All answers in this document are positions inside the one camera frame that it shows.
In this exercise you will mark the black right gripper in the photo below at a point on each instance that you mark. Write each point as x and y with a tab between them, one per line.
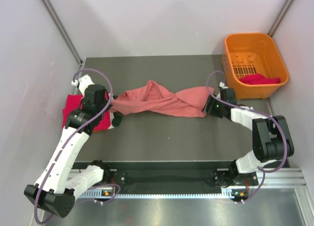
211	100

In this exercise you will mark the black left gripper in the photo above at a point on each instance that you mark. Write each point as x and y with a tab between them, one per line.
106	102

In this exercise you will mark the salmon pink t shirt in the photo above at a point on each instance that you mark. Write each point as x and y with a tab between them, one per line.
156	98

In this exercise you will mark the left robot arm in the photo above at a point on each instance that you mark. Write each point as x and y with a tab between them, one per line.
52	191

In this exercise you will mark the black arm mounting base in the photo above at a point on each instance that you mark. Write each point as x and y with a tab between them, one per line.
175	177

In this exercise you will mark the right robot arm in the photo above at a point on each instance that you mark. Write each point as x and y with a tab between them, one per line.
271	138

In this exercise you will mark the folded white t shirt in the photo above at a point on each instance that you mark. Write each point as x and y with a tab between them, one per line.
111	121

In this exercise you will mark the folded dark green t shirt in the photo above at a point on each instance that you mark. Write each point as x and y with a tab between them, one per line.
117	117

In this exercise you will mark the magenta t shirt in basket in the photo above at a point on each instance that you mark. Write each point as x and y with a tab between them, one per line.
258	79

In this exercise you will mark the orange plastic basket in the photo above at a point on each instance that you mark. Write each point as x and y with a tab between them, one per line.
248	54

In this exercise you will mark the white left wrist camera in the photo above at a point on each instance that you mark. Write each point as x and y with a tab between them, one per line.
82	83

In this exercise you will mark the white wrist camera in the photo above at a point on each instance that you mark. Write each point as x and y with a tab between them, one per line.
222	85
82	83

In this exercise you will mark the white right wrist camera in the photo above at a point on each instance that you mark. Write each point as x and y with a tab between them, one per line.
222	85

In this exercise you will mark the slotted grey cable duct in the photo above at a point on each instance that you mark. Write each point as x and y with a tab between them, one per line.
106	193

